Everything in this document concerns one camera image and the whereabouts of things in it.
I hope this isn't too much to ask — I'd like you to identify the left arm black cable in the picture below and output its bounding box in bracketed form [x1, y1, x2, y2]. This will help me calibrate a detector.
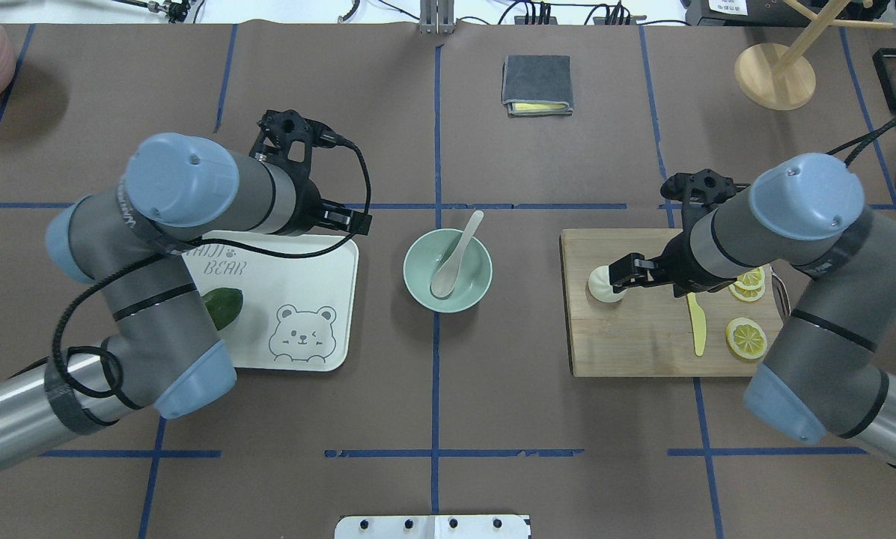
[51, 138, 374, 412]

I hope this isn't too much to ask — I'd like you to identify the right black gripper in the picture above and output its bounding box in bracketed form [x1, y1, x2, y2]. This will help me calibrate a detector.
[609, 232, 707, 296]

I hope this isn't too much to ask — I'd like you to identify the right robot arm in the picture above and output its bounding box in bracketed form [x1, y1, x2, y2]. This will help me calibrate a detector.
[609, 153, 896, 469]

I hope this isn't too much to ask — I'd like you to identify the hidden lemon slice underneath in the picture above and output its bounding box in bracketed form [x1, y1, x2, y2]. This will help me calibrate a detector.
[726, 284, 765, 302]

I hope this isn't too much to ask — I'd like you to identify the green avocado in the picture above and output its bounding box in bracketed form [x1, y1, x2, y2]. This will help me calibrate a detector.
[201, 287, 245, 331]

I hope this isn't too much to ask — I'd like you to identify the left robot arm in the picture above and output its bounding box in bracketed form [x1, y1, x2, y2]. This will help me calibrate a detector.
[0, 127, 367, 471]

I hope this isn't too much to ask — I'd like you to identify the lemon slice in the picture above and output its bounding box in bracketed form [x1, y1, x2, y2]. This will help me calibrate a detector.
[725, 317, 768, 362]
[733, 267, 766, 291]

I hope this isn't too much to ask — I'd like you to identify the white bear serving tray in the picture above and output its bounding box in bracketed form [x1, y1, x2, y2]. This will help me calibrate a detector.
[183, 231, 359, 372]

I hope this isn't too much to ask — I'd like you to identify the grey folded cloth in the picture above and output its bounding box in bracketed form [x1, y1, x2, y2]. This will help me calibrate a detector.
[500, 55, 574, 117]

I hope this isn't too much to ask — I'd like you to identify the wooden cutting board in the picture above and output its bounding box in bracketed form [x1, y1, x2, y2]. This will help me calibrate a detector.
[560, 228, 782, 377]

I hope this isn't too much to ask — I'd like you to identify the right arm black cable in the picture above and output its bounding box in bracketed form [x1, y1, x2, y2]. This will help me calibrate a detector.
[826, 96, 896, 167]

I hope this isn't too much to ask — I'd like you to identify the light green bowl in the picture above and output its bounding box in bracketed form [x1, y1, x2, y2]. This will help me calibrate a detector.
[403, 228, 493, 314]

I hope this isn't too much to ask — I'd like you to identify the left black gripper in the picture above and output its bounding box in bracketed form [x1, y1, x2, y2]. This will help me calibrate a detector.
[275, 168, 373, 236]

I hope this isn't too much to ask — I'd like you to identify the upper lemon slice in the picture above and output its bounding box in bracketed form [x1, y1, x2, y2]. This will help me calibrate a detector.
[733, 267, 766, 291]

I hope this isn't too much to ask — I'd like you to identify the white steamed bun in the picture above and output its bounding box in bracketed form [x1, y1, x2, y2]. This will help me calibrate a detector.
[587, 265, 627, 303]

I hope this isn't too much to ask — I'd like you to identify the yellow plastic knife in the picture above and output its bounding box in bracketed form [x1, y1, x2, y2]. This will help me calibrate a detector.
[686, 293, 707, 357]

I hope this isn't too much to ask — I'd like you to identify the white ceramic spoon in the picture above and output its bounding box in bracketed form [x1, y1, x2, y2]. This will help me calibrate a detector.
[430, 210, 484, 298]

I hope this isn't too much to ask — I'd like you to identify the lower lemon slice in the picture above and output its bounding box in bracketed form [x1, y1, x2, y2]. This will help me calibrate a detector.
[725, 317, 768, 362]

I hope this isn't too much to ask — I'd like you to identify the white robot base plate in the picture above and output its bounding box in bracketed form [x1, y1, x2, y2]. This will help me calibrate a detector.
[334, 514, 532, 538]

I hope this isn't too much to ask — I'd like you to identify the wooden mug tree stand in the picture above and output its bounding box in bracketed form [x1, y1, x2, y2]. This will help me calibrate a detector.
[733, 1, 894, 112]

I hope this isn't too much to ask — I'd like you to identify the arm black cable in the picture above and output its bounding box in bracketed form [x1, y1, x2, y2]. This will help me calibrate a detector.
[826, 96, 896, 167]
[51, 138, 374, 412]

